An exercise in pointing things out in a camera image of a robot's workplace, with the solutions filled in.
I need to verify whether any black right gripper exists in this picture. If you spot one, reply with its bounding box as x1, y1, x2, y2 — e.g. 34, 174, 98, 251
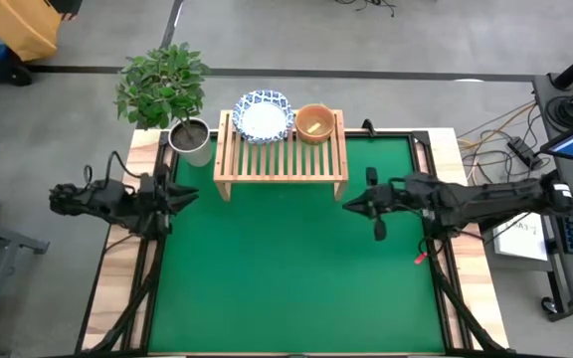
342, 167, 412, 243

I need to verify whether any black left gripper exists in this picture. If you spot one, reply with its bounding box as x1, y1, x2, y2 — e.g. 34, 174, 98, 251
141, 166, 200, 236

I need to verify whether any yellow translucent plastic bowl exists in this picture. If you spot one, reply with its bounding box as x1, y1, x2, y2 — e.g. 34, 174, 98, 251
294, 102, 336, 146

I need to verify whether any slatted wooden shelf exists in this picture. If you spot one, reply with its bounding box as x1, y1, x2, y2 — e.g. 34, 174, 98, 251
213, 108, 351, 203

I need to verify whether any white plant pot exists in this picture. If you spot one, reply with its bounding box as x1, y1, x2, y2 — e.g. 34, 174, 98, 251
167, 117, 213, 168

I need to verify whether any green table mat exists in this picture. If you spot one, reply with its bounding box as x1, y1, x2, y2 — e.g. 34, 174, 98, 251
147, 136, 446, 354

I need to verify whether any green leafy plant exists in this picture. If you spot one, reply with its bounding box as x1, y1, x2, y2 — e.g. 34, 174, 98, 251
114, 42, 212, 131

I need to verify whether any white labelled box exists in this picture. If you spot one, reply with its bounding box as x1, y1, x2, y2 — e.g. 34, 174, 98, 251
492, 213, 550, 263

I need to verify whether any black power strip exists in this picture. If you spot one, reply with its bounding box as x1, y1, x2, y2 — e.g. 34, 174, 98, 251
506, 136, 541, 170

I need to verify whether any orange-yellow box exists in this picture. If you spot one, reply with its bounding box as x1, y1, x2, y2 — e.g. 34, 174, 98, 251
0, 0, 64, 62

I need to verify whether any yellow cable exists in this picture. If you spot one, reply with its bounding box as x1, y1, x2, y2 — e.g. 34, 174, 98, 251
465, 143, 504, 200

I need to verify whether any black aluminium table frame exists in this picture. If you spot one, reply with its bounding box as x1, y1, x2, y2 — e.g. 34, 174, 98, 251
75, 129, 509, 358

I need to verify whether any orange cable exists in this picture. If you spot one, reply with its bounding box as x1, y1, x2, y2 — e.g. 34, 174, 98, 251
458, 101, 536, 140

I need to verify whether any black floor cable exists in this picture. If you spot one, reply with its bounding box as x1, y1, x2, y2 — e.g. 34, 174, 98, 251
334, 0, 397, 18

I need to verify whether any coiled black cable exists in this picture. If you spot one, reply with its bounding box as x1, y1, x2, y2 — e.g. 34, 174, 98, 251
544, 93, 573, 131

